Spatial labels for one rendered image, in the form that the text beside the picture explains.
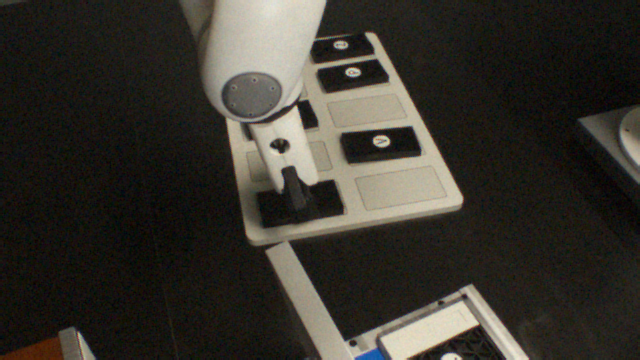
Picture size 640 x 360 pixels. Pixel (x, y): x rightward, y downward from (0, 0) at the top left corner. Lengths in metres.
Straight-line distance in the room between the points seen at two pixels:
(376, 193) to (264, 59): 0.35
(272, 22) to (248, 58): 0.03
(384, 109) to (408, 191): 0.16
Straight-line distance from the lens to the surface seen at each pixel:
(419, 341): 0.60
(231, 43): 0.43
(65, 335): 0.44
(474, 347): 0.62
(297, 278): 0.42
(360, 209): 0.72
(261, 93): 0.45
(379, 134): 0.81
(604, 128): 0.89
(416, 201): 0.74
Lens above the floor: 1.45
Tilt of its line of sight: 45 degrees down
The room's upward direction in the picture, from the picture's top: straight up
